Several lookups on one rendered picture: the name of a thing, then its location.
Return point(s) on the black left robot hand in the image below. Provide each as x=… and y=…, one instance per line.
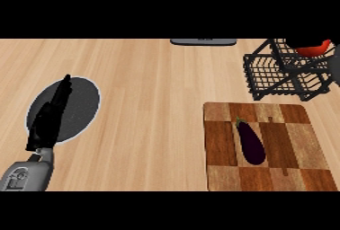
x=46, y=125

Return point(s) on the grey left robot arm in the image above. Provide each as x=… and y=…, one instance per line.
x=26, y=176

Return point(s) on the checkered wooden cutting board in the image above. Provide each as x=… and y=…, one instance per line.
x=220, y=140

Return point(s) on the red tomato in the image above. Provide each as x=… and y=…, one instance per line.
x=312, y=50

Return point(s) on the dark grey oval plate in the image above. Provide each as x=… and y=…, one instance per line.
x=81, y=104

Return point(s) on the grey flat appliance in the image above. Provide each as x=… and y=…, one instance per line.
x=202, y=42

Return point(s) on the purple eggplant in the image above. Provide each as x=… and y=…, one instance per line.
x=251, y=143

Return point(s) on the dark grey appliance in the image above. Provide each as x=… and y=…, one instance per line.
x=337, y=58

